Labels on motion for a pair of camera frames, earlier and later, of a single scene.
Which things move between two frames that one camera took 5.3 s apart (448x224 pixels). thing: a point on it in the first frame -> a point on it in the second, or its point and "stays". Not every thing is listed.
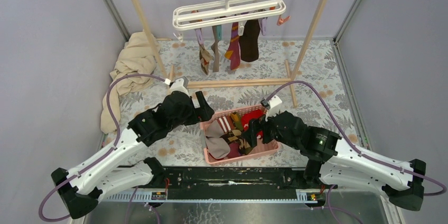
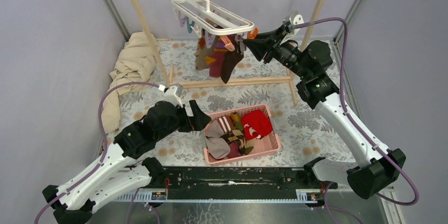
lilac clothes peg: (199, 36) -> (183, 21)
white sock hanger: (231, 10) -> (209, 16)
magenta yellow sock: (233, 53) -> (216, 61)
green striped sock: (237, 119) stays
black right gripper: (250, 135) -> (264, 41)
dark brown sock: (249, 41) -> (233, 58)
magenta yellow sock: (233, 151) stays
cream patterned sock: (205, 57) -> (209, 39)
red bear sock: (247, 117) stays
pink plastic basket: (263, 148) stays
